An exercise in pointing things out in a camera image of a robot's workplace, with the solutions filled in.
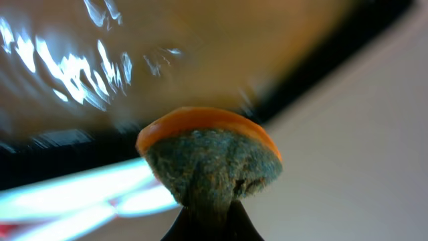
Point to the orange green scrub sponge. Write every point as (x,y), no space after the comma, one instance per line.
(208,158)

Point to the red plastic tray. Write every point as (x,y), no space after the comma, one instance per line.
(55,218)

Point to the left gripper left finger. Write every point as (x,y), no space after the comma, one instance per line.
(186,227)

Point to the white plate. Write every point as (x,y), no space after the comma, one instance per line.
(131,181)

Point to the black rectangular water basin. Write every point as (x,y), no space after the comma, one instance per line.
(79,79)

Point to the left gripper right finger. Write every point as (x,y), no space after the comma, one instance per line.
(239,226)

